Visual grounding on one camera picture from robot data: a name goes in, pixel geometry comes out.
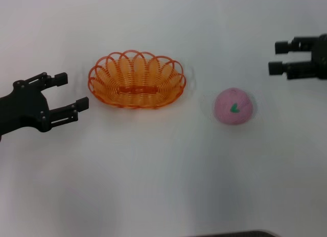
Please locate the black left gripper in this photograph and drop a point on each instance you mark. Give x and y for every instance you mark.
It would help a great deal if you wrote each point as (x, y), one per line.
(25, 109)

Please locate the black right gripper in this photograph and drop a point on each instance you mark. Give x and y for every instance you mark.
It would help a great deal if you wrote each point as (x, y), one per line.
(321, 58)

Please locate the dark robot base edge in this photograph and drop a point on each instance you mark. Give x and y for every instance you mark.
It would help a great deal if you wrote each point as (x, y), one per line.
(237, 234)

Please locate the pink peach with green leaf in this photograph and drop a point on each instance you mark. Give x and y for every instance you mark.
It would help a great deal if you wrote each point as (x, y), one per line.
(227, 117)

